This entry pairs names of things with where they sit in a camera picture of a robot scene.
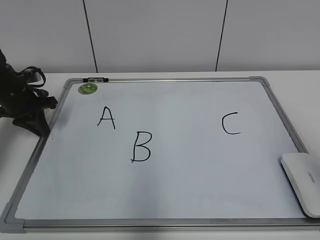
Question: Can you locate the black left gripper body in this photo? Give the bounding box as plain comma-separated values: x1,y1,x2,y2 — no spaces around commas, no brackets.
0,65,58,125

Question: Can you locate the white magnetic whiteboard, aluminium frame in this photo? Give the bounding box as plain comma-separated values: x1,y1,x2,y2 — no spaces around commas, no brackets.
0,76,320,233

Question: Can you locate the white whiteboard eraser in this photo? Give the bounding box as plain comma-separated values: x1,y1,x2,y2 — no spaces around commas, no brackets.
280,152,320,219

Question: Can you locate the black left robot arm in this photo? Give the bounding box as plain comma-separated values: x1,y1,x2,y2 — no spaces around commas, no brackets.
0,53,58,125

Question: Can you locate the green round magnet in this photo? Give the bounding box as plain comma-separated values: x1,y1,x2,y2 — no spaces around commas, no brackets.
78,83,98,95

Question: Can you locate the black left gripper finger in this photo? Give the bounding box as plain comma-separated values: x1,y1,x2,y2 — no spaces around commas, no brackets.
32,88,58,109
12,109,51,137

